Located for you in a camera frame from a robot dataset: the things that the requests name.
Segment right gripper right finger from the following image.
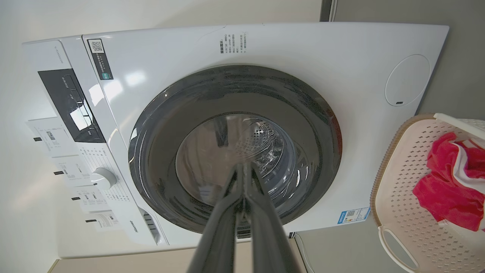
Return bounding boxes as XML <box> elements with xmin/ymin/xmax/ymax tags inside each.
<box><xmin>244</xmin><ymin>163</ymin><xmax>300</xmax><ymax>273</ymax></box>

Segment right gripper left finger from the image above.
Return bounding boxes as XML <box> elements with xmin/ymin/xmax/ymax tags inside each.
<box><xmin>187</xmin><ymin>164</ymin><xmax>243</xmax><ymax>273</ymax></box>

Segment cream perforated laundry basket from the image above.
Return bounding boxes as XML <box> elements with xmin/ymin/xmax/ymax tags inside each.
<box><xmin>371</xmin><ymin>113</ymin><xmax>485</xmax><ymax>273</ymax></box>

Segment blue energy label sticker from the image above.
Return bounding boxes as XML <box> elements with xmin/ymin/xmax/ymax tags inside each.
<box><xmin>338</xmin><ymin>207</ymin><xmax>371</xmax><ymax>225</ymax></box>

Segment dark round washer door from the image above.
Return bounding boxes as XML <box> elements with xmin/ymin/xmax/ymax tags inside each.
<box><xmin>128</xmin><ymin>64</ymin><xmax>343</xmax><ymax>239</ymax></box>

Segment white paper label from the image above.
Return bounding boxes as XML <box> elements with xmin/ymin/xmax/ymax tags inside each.
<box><xmin>53</xmin><ymin>155</ymin><xmax>92</xmax><ymax>186</ymax></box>
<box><xmin>85</xmin><ymin>210</ymin><xmax>122</xmax><ymax>232</ymax></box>
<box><xmin>26</xmin><ymin>118</ymin><xmax>78</xmax><ymax>158</ymax></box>
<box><xmin>72</xmin><ymin>186</ymin><xmax>110</xmax><ymax>213</ymax></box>

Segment white washer control knob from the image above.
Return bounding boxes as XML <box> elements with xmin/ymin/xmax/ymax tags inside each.
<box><xmin>91</xmin><ymin>168</ymin><xmax>117</xmax><ymax>190</ymax></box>

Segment red and white garment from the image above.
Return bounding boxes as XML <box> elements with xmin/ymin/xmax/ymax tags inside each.
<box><xmin>412</xmin><ymin>132</ymin><xmax>485</xmax><ymax>232</ymax></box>

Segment printed warning text label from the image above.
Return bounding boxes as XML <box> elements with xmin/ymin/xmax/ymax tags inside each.
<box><xmin>220</xmin><ymin>32</ymin><xmax>249</xmax><ymax>54</ymax></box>

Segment black washer display panel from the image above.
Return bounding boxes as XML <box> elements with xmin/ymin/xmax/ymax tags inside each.
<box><xmin>38</xmin><ymin>69</ymin><xmax>106</xmax><ymax>143</ymax></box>

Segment white front-load washing machine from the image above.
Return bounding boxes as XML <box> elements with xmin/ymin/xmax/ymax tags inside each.
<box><xmin>22</xmin><ymin>22</ymin><xmax>450</xmax><ymax>259</ymax></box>

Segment dark QR code sticker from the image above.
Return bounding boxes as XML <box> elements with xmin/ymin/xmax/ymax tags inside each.
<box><xmin>88</xmin><ymin>39</ymin><xmax>114</xmax><ymax>80</ymax></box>

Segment round white filter cover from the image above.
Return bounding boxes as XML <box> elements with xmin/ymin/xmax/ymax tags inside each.
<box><xmin>385</xmin><ymin>54</ymin><xmax>431</xmax><ymax>107</ymax></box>

